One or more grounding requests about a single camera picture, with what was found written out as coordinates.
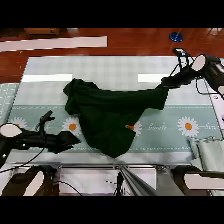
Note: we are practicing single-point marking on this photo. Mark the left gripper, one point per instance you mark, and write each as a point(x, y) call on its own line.
point(65, 140)

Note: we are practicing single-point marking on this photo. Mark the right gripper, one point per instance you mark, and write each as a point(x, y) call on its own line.
point(178, 79)

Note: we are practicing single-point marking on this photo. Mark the dark green T-shirt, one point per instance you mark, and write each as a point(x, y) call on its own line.
point(110, 116)

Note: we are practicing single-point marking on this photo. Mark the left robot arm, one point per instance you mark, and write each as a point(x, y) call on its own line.
point(28, 138)

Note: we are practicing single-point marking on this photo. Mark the blue round disc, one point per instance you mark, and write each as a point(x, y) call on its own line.
point(176, 37)

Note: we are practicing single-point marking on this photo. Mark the pale green garment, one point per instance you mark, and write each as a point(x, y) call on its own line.
point(208, 151)

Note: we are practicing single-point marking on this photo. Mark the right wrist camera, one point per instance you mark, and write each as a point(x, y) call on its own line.
point(180, 52)

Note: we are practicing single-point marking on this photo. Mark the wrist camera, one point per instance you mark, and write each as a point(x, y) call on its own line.
point(46, 117)
point(180, 52)

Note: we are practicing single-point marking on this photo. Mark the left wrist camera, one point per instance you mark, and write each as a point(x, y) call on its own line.
point(46, 117)

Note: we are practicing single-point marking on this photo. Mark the silver frame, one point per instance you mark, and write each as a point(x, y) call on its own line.
point(140, 186)

